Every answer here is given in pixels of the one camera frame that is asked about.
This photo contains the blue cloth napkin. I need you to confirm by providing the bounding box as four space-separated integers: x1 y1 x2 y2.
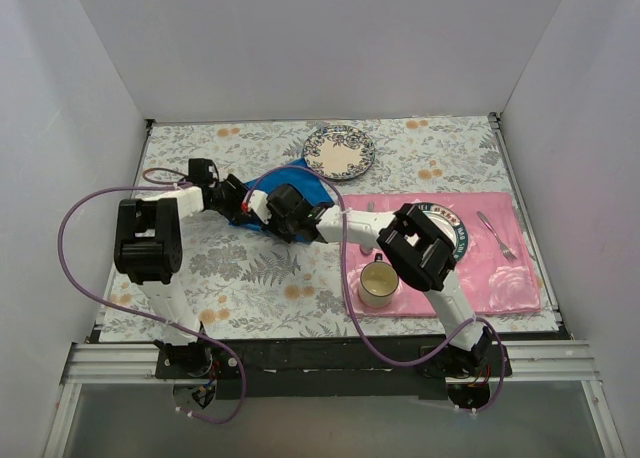
229 159 335 237

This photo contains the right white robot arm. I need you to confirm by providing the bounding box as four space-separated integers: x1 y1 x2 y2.
247 184 497 376

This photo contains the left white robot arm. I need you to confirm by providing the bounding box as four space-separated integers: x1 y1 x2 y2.
114 158 248 378

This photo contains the silver spoon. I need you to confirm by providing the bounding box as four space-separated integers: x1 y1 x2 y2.
360 201 375 256

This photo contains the blue floral plate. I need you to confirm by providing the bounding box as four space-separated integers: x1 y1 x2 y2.
302 125 376 181

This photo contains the floral tablecloth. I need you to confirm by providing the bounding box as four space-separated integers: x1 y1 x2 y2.
98 115 559 343

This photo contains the cream enamel mug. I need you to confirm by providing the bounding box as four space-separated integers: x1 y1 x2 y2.
358 253 400 309

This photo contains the green rimmed white plate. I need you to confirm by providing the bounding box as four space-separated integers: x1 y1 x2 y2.
418 202 469 262

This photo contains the pink placemat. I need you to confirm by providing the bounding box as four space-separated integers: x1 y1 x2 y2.
344 192 541 315

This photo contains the silver fork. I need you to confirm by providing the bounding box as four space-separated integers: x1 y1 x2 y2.
476 211 517 263

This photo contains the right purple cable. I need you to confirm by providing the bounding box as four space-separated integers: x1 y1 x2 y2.
239 166 506 413

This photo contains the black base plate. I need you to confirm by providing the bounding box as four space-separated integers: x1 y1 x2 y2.
153 336 512 400

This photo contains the aluminium frame rail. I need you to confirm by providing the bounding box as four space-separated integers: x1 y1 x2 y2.
44 340 625 457

